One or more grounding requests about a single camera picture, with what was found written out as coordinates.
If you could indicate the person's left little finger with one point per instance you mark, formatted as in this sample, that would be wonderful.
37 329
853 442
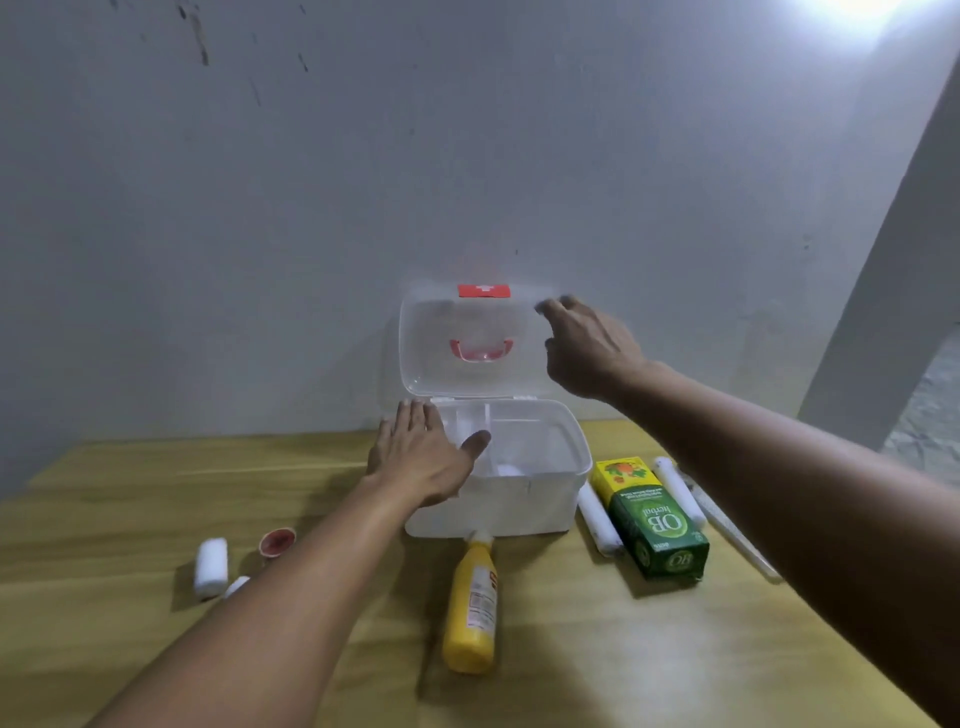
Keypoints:
385 433

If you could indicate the green and yellow carton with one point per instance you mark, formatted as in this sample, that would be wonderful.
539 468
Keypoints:
654 525

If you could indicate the short white gauze roll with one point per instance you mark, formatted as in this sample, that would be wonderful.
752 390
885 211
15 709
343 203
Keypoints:
211 568

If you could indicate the white bandage roll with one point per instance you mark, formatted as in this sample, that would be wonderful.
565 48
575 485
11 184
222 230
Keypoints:
679 491
600 521

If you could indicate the yellow plastic bottle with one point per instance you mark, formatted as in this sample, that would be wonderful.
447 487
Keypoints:
469 615

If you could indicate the small red-lidded jar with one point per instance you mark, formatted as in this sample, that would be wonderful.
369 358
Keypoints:
278 541

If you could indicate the person's right hand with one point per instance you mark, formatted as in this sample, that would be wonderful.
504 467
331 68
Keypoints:
592 356

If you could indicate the red box latch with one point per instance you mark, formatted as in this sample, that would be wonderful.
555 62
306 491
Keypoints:
484 290

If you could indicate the person's left hand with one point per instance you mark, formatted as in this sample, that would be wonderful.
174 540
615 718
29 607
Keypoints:
420 465

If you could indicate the clear wrapped long stick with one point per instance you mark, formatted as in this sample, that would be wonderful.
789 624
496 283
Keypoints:
733 531

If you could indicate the person's left middle finger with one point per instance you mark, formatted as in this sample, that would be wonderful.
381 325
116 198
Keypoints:
417 414

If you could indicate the person's left thumb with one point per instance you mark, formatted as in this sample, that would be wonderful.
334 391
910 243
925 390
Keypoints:
475 444

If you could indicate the small white roll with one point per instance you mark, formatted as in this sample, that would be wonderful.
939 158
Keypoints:
235 586

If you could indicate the person's right forearm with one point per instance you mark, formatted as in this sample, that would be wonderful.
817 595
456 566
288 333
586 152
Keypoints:
810 495

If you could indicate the person's right thumb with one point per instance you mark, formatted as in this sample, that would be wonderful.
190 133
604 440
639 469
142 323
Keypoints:
553 352

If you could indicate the person's left forearm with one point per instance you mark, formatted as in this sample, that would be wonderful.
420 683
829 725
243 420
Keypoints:
285 600

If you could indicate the white translucent first aid box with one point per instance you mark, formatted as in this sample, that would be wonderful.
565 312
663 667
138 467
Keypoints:
525 502

